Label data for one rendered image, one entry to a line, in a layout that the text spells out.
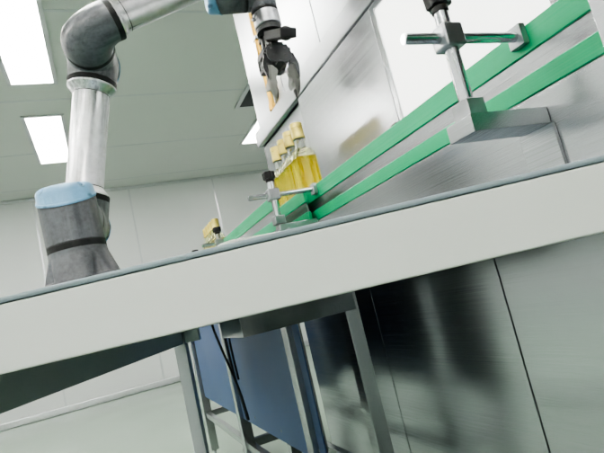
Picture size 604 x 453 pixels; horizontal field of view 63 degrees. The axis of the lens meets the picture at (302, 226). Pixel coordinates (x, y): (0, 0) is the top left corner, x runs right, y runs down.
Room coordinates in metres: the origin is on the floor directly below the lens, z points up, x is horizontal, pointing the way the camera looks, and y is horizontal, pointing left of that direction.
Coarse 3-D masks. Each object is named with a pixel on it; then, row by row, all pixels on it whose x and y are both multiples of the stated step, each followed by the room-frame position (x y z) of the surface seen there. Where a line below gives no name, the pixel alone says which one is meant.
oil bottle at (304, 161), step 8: (296, 152) 1.24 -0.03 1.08; (304, 152) 1.24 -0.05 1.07; (312, 152) 1.25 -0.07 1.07; (296, 160) 1.24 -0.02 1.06; (304, 160) 1.24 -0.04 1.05; (312, 160) 1.25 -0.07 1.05; (296, 168) 1.25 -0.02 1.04; (304, 168) 1.24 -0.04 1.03; (312, 168) 1.24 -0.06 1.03; (296, 176) 1.27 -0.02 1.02; (304, 176) 1.23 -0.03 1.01; (312, 176) 1.24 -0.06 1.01; (320, 176) 1.25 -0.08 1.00; (296, 184) 1.28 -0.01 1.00; (304, 184) 1.23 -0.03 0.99
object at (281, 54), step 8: (264, 24) 1.25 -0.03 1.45; (272, 24) 1.26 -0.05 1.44; (256, 32) 1.28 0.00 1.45; (264, 40) 1.30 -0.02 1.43; (272, 40) 1.28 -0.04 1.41; (264, 48) 1.27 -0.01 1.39; (272, 48) 1.26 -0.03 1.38; (280, 48) 1.26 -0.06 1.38; (288, 48) 1.27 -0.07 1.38; (272, 56) 1.25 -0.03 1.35; (280, 56) 1.26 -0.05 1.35; (288, 56) 1.27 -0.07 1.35; (272, 64) 1.27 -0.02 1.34; (280, 64) 1.28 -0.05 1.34; (280, 72) 1.32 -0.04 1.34
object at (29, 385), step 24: (168, 336) 1.58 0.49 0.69; (192, 336) 1.74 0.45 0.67; (72, 360) 0.97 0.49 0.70; (96, 360) 1.07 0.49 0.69; (120, 360) 1.19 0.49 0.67; (0, 384) 0.75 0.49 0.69; (24, 384) 0.81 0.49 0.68; (48, 384) 0.87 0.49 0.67; (72, 384) 0.95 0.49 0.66; (192, 384) 1.74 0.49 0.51; (0, 408) 0.74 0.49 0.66; (192, 408) 1.74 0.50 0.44; (192, 432) 1.74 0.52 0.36
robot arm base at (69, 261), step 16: (80, 240) 0.97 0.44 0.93; (96, 240) 1.00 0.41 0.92; (48, 256) 0.98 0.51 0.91; (64, 256) 0.96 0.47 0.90; (80, 256) 0.97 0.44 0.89; (96, 256) 0.99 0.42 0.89; (48, 272) 0.98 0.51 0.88; (64, 272) 0.95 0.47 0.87; (80, 272) 0.95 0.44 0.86; (96, 272) 0.97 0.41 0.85
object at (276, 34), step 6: (270, 30) 1.23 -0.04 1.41; (276, 30) 1.19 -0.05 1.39; (282, 30) 1.17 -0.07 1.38; (288, 30) 1.18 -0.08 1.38; (294, 30) 1.19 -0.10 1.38; (264, 36) 1.26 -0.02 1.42; (270, 36) 1.23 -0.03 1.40; (276, 36) 1.20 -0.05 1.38; (282, 36) 1.18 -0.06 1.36; (288, 36) 1.19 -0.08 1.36; (294, 36) 1.19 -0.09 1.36
